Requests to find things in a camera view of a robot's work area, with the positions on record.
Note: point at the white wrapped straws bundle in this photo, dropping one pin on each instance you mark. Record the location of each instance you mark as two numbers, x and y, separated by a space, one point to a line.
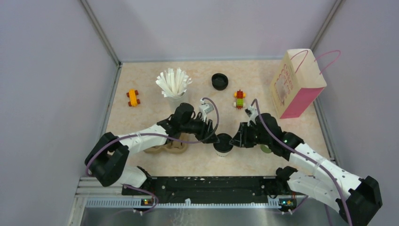
174 83

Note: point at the beige pink cake bag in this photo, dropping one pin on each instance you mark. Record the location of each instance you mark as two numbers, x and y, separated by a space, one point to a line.
298 82

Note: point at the white paper coffee cup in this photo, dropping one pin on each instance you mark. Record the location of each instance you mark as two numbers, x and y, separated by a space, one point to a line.
222 153

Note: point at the brown cardboard cup carrier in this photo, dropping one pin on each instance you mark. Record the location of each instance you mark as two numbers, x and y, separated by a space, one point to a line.
172 146

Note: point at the white straw holder cup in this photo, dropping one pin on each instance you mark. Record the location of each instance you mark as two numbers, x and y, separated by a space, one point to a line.
174 102

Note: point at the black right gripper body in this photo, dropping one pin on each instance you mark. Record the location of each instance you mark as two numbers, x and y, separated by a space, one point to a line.
254 137

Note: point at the orange red toy car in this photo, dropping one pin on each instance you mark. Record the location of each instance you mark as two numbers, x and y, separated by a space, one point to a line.
133 99

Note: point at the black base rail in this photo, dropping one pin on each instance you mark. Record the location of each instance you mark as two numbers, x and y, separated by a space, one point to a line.
221 190

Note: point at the red green toy car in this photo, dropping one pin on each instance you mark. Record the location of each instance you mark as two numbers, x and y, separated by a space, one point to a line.
239 99

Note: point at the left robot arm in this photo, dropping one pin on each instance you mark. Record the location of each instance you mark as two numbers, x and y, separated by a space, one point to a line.
107 161

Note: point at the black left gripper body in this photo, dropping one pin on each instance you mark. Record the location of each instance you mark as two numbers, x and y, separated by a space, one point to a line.
196 127

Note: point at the black coffee cup lid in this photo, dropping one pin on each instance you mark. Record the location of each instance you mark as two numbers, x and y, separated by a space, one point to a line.
224 142

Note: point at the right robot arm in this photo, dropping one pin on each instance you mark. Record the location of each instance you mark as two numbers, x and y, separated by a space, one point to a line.
356 199

